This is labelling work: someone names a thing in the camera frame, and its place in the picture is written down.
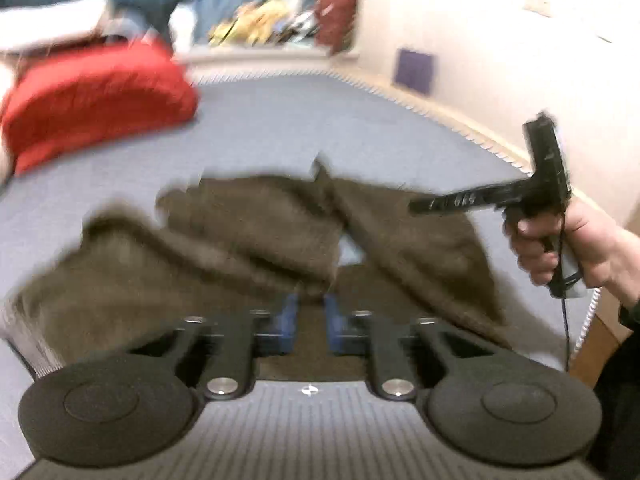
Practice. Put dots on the purple wall patch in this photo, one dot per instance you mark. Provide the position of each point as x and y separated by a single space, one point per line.
414 71

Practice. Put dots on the person's right hand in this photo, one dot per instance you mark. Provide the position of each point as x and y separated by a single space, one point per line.
607 253

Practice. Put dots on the dark olive brown pants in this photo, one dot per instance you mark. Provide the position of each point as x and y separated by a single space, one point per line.
227 246

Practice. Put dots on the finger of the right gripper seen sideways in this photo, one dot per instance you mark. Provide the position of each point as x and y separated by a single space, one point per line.
444 204

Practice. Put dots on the red folded blanket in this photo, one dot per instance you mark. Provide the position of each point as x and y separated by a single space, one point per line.
77 99

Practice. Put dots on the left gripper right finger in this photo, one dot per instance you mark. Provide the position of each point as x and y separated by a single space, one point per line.
383 346

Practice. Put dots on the yellow plush toys pile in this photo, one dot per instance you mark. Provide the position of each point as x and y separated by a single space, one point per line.
261 23

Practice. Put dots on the dark red bag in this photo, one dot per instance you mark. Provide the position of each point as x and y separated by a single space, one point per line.
335 22

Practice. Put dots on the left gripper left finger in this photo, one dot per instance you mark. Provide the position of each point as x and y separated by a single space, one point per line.
238 341

